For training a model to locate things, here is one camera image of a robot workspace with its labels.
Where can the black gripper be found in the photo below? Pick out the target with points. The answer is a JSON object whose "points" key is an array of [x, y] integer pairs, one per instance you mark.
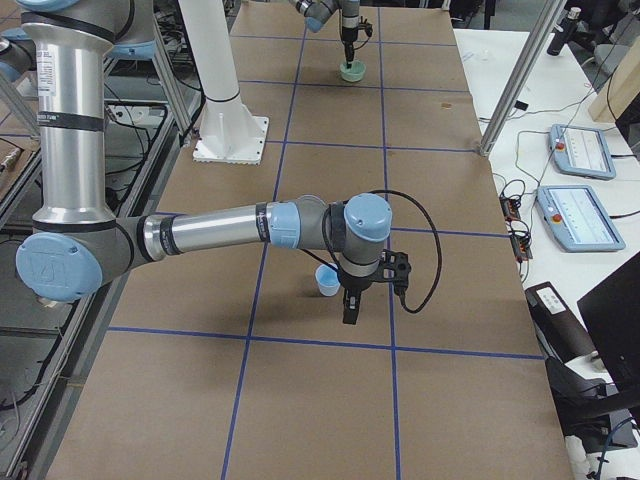
{"points": [[348, 35], [356, 283]]}

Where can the light blue paper cup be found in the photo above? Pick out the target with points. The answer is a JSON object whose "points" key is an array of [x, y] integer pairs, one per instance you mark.
{"points": [[327, 281]]}

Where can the mint green ceramic bowl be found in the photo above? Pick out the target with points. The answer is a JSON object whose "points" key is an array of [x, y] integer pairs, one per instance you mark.
{"points": [[352, 72]]}

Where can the black water bottle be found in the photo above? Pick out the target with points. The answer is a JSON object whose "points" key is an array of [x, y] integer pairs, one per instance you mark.
{"points": [[563, 31]]}

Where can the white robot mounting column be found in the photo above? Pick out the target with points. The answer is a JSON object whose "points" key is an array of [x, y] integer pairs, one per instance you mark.
{"points": [[228, 132]]}

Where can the orange black circuit board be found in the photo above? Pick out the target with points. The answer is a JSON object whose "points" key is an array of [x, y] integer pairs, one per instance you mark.
{"points": [[518, 230]]}

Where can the small black square pad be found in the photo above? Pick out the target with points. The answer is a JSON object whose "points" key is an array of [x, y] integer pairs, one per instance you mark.
{"points": [[520, 105]]}

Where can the black device white label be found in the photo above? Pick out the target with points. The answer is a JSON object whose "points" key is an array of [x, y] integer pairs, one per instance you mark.
{"points": [[561, 330]]}

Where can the near blue teach pendant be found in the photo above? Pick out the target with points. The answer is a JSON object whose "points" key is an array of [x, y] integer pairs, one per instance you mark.
{"points": [[577, 220]]}

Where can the blue teach pendant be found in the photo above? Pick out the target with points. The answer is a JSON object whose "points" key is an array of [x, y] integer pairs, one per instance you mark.
{"points": [[577, 220], [581, 151]]}

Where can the far blue teach pendant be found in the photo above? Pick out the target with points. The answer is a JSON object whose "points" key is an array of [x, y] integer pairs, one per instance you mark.
{"points": [[581, 151]]}

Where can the black computer monitor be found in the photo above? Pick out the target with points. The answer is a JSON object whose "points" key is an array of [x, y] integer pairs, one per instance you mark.
{"points": [[611, 314]]}

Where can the aluminium frame post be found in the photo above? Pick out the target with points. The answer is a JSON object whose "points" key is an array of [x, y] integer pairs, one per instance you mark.
{"points": [[520, 73]]}

